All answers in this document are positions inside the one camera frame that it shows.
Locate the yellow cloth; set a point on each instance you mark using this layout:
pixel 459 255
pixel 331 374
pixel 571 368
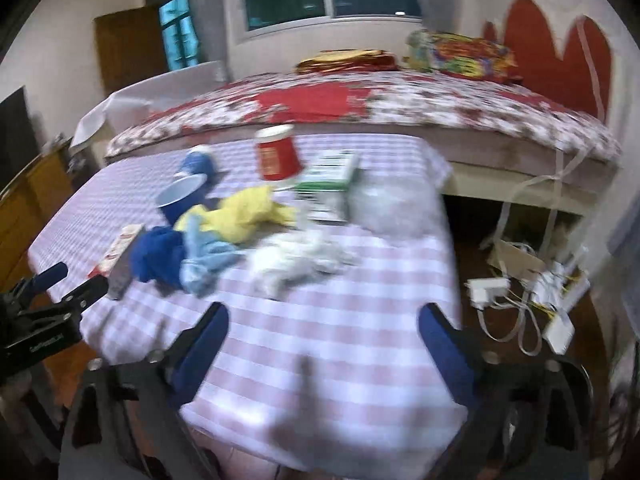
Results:
pixel 240 215

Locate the red headboard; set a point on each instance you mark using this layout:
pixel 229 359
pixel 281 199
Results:
pixel 545 45

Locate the folded red yellow blanket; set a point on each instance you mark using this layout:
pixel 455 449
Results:
pixel 350 60

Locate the white cloth cover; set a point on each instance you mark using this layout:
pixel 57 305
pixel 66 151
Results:
pixel 130 100

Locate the blue paper cup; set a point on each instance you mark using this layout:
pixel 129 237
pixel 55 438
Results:
pixel 197 165
pixel 177 200

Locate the clear plastic bag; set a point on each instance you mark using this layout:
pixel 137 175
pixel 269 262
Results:
pixel 390 205

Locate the wooden door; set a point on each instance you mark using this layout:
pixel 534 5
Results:
pixel 130 50

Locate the dark blue cloth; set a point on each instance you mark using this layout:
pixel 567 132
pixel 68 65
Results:
pixel 155 255

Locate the red paper cup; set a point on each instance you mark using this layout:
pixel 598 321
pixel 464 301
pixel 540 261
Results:
pixel 277 157

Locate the white crumpled tissue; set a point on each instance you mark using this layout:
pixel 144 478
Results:
pixel 295 260

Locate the small red white box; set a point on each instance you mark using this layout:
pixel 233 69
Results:
pixel 117 260

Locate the light blue cloth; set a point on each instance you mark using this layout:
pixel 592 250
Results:
pixel 205 265

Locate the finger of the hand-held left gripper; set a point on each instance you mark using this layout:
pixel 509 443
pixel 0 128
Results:
pixel 85 294
pixel 50 275

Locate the pink checkered tablecloth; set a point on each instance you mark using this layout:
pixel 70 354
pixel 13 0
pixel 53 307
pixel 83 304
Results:
pixel 325 310

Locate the green white milk carton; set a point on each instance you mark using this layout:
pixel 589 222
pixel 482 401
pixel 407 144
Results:
pixel 327 175

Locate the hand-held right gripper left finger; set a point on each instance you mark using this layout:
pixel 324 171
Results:
pixel 200 355

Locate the wooden cabinet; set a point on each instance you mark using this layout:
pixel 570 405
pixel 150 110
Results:
pixel 30 210

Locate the cardboard box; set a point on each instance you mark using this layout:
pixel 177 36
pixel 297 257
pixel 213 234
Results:
pixel 515 262

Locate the white power strip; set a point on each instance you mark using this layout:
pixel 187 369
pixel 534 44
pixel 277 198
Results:
pixel 487 291

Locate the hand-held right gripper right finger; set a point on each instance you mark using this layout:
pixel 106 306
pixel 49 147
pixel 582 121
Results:
pixel 445 355

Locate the dark screen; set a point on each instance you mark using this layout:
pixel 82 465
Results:
pixel 15 135

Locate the grey hanging cloth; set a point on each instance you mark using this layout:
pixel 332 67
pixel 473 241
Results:
pixel 625 240

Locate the colourful pillow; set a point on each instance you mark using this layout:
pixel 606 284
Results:
pixel 460 55

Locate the white router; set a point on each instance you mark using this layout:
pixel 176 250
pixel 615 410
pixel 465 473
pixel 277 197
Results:
pixel 557 330

